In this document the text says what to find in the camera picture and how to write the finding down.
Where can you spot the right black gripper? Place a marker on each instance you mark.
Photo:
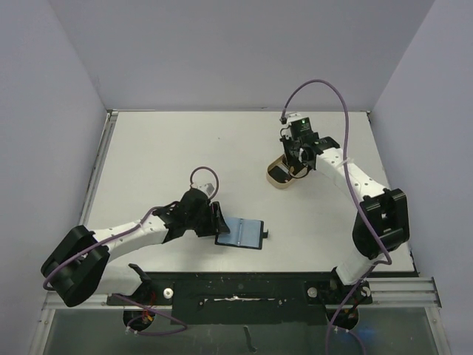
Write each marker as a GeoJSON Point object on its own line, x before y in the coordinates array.
{"type": "Point", "coordinates": [293, 149]}

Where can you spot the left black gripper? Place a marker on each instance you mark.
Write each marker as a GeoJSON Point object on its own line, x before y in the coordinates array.
{"type": "Point", "coordinates": [216, 224]}

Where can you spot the black leather card holder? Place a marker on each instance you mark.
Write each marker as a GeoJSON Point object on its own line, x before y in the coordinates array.
{"type": "Point", "coordinates": [243, 233]}

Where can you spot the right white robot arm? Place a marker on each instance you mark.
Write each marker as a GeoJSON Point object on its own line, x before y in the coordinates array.
{"type": "Point", "coordinates": [381, 224]}

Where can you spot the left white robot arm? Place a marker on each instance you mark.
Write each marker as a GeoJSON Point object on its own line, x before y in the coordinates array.
{"type": "Point", "coordinates": [81, 264]}

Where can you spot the loose black card in tray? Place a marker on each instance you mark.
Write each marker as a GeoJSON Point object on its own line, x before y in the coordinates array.
{"type": "Point", "coordinates": [279, 174]}

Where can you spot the beige wooden tray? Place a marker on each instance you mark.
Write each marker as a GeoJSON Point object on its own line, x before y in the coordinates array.
{"type": "Point", "coordinates": [279, 161]}

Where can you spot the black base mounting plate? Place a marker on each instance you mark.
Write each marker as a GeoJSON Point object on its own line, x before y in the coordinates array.
{"type": "Point", "coordinates": [253, 298]}

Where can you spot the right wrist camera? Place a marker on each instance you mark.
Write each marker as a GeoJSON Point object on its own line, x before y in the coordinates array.
{"type": "Point", "coordinates": [286, 117]}

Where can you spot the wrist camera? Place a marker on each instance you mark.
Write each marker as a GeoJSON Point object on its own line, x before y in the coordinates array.
{"type": "Point", "coordinates": [208, 189]}
{"type": "Point", "coordinates": [286, 117]}

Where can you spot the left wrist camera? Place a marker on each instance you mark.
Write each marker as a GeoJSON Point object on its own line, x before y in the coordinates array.
{"type": "Point", "coordinates": [208, 189]}

